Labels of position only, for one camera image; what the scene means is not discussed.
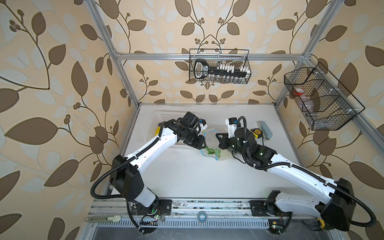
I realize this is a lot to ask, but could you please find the red capped clear container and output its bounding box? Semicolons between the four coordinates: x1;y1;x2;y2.
292;88;305;97

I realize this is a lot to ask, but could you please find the white plastic basket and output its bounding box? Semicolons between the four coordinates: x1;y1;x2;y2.
145;110;193;145

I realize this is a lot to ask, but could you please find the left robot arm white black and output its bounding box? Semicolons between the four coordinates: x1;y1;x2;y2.
90;112;207;209

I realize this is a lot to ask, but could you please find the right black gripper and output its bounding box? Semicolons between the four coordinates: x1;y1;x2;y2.
215;132;249;160

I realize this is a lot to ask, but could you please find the black wire basket back wall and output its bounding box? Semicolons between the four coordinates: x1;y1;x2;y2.
189;48;252;85

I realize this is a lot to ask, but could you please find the black wire basket right wall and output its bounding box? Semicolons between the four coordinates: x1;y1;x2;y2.
284;62;366;131

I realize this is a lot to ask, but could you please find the grey blue box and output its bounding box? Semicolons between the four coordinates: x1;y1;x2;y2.
258;121;273;141

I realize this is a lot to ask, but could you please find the blue tape roll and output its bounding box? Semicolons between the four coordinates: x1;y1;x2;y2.
197;211;208;224

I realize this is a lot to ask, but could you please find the black tool with white pieces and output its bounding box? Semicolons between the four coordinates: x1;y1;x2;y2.
192;59;252;80

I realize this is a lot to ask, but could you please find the clear zip top bag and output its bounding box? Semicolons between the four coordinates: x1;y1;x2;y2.
200;127;239;161

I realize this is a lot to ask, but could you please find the yellow black tape measure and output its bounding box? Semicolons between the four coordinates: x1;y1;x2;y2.
251;128;264;139

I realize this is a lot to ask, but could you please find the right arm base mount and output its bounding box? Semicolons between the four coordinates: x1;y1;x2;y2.
249;200;291;218

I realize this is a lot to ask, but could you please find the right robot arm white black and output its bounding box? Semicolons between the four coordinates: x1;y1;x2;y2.
216;116;377;232

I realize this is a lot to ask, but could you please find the black wire basket wall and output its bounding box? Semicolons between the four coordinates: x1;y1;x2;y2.
189;48;252;85
284;62;366;131

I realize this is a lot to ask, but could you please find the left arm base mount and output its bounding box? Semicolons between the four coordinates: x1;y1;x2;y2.
131;199;173;216

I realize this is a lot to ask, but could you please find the yellow tape measure on rail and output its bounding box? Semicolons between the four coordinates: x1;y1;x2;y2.
317;218;326;231

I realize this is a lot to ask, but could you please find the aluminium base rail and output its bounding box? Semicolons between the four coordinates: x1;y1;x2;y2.
88;198;316;230

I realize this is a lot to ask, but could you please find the white handled tool on rail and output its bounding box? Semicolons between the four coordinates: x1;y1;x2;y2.
86;215;122;223

